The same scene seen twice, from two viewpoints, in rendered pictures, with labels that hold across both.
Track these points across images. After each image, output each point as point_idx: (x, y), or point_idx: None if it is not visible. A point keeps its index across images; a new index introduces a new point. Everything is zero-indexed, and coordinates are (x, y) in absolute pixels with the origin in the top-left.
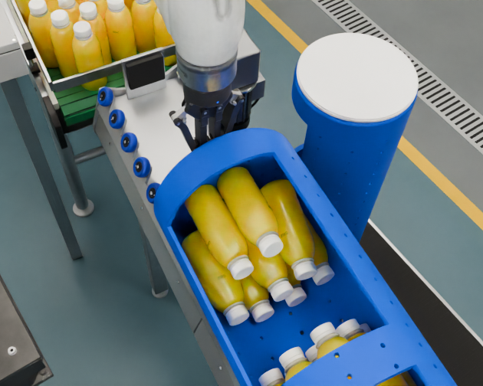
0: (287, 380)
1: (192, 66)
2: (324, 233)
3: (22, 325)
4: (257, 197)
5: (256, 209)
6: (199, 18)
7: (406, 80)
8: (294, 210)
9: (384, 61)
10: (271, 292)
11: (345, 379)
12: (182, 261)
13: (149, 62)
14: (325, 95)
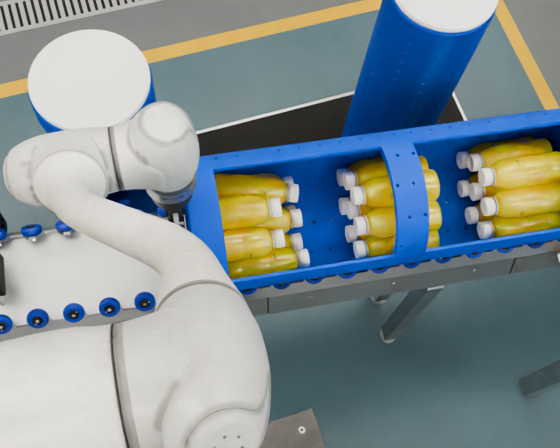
0: (397, 225)
1: (188, 185)
2: (255, 169)
3: (281, 420)
4: (233, 201)
5: (246, 204)
6: (194, 154)
7: (113, 43)
8: (247, 179)
9: (83, 51)
10: (295, 226)
11: (414, 187)
12: (262, 280)
13: None
14: (105, 115)
